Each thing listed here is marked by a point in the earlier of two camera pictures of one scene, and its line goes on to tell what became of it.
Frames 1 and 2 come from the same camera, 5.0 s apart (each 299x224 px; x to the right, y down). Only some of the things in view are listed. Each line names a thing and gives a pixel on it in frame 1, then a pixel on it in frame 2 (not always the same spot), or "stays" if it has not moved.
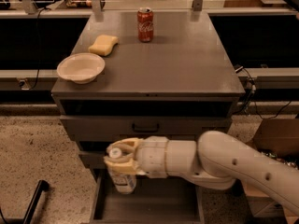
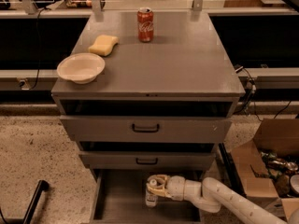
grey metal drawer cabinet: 167,74 stays
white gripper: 153,157 to 177,187
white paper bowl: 81,67 stays
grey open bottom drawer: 155,201 stays
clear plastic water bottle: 123,181 to 151,191
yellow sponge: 103,45 stays
